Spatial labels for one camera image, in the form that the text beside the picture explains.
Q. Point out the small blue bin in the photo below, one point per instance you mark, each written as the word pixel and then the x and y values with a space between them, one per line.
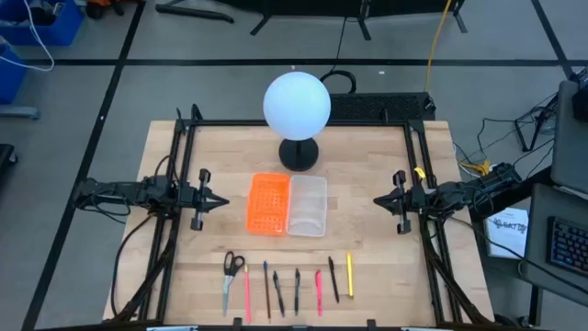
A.
pixel 9 78

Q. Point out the black keyboard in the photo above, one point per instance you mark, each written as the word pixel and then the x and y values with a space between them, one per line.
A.
pixel 569 246

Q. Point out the grey metal foot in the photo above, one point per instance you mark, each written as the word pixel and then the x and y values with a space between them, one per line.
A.
pixel 18 112

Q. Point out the black perforated metal case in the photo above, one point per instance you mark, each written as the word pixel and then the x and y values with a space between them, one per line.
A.
pixel 381 108

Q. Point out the black aluminium table frame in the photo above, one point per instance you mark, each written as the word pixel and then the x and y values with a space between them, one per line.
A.
pixel 229 123

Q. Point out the white printed paper sheet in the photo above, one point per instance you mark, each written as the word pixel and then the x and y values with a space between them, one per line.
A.
pixel 505 239

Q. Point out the grey desk with keyboard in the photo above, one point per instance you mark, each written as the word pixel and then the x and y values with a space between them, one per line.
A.
pixel 535 216

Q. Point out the yellow highlighter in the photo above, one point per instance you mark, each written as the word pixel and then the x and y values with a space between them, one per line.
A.
pixel 350 276

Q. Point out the clear plastic supply box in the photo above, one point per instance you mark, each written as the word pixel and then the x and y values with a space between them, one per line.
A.
pixel 307 207

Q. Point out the black ballpoint pen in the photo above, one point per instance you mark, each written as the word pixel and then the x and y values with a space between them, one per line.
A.
pixel 333 279
pixel 297 289
pixel 278 292

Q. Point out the pink highlighter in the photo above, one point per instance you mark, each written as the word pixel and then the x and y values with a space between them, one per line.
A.
pixel 319 292

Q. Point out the white globe lamp black base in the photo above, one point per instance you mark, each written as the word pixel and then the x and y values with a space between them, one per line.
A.
pixel 296 106

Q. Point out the orange and black tool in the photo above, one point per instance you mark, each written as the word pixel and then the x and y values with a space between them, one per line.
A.
pixel 110 7

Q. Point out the silver aluminium bracket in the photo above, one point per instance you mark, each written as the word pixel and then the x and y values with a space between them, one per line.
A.
pixel 427 328
pixel 172 328

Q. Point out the black stand with legs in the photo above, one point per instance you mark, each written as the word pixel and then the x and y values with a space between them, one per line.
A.
pixel 321 5

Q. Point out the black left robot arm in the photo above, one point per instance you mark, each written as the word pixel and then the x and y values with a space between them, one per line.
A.
pixel 119 190

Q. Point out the large blue bin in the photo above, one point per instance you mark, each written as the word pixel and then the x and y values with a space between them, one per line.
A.
pixel 64 32

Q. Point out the yellow tag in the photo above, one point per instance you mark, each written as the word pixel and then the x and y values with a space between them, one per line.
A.
pixel 419 172

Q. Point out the black floor bar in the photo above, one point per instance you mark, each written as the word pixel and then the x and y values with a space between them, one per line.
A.
pixel 193 13

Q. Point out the yellow plug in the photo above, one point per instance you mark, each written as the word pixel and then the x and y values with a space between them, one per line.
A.
pixel 480 167

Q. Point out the thin pink pencil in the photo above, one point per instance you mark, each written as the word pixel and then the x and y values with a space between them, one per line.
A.
pixel 247 294

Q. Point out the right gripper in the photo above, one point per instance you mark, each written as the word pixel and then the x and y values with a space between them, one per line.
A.
pixel 400 184

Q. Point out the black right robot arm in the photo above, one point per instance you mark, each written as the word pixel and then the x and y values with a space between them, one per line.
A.
pixel 459 190

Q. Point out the brown pencil blue eraser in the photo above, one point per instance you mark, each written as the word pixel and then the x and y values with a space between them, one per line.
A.
pixel 267 289

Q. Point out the black desk device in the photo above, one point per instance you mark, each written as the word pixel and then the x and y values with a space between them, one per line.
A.
pixel 581 101

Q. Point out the black table clamp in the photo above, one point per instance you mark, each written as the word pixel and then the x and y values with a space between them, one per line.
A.
pixel 371 323
pixel 237 323

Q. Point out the grey desk surface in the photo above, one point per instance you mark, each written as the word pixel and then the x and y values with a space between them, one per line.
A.
pixel 569 147

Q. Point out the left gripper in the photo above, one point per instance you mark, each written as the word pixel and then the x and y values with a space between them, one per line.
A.
pixel 200 179

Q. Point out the orange perforated plastic basket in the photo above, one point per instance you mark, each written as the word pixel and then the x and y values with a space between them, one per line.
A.
pixel 268 204

